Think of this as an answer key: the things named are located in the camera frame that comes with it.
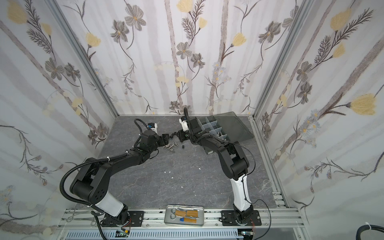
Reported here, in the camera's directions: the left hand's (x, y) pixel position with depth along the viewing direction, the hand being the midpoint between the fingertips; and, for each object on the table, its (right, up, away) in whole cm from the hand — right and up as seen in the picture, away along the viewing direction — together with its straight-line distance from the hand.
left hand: (162, 131), depth 92 cm
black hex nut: (+12, -11, +9) cm, 19 cm away
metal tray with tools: (+15, -43, -17) cm, 48 cm away
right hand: (+8, +2, +1) cm, 8 cm away
